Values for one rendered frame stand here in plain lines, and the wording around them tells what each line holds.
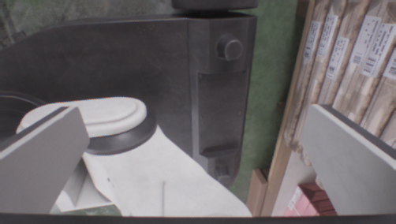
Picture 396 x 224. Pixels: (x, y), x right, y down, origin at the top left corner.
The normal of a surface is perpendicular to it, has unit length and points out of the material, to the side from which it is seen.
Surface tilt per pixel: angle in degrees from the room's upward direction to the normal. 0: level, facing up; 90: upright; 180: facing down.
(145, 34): 0
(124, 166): 90
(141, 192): 90
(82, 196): 90
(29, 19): 0
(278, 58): 0
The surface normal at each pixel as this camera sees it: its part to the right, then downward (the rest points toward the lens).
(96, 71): 0.18, 0.50
